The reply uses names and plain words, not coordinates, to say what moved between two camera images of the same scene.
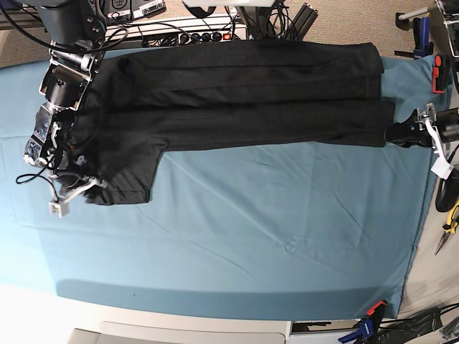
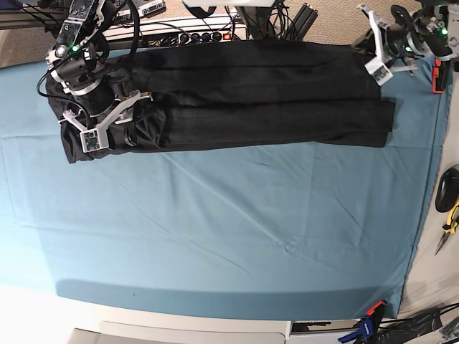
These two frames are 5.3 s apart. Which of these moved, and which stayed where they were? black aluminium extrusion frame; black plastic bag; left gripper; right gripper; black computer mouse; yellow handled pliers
Moved: right gripper; left gripper
Stayed: yellow handled pliers; black plastic bag; black computer mouse; black aluminium extrusion frame
